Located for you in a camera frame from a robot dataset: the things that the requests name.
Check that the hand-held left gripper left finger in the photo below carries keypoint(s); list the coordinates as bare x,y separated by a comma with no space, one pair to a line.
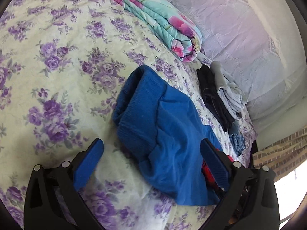
88,165

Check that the beige brick pattern curtain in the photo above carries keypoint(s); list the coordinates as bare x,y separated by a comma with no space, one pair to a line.
280,148

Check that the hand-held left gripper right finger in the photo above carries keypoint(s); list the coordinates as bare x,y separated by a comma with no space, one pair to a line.
215,166

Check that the folded black garment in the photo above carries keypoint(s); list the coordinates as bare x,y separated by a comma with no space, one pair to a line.
213,95

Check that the folded teal pink floral quilt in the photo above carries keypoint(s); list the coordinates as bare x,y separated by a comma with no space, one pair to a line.
158,14

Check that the blue grey ruffled cloth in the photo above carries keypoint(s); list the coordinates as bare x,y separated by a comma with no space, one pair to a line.
237,140

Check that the folded light grey garment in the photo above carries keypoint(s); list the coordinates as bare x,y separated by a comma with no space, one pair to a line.
227,93

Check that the lavender lace pillow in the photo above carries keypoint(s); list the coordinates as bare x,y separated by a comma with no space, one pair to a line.
239,40

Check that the blue knit sweater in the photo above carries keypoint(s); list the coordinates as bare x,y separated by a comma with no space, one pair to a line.
168,136

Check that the red cloth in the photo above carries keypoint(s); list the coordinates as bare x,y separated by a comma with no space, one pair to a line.
207,170

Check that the window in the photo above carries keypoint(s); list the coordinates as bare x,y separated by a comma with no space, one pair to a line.
290,191

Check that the purple floral bed sheet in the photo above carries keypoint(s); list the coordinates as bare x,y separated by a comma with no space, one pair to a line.
60,76

